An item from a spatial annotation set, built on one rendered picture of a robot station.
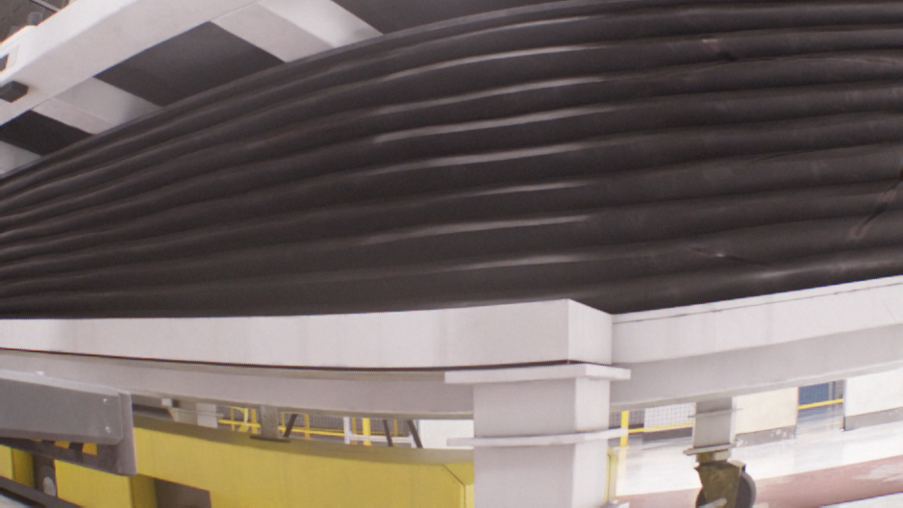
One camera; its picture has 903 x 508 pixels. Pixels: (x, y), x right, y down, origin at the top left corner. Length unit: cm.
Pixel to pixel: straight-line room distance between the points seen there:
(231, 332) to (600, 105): 45
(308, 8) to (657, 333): 55
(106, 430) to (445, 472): 76
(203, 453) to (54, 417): 101
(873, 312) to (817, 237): 11
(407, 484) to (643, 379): 38
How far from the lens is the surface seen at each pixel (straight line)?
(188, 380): 121
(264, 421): 171
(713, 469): 193
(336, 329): 83
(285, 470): 124
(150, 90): 146
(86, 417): 38
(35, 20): 125
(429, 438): 598
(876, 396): 547
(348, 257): 100
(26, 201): 166
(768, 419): 554
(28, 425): 35
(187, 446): 139
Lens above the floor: 32
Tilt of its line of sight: 12 degrees up
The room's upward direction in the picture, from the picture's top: 1 degrees counter-clockwise
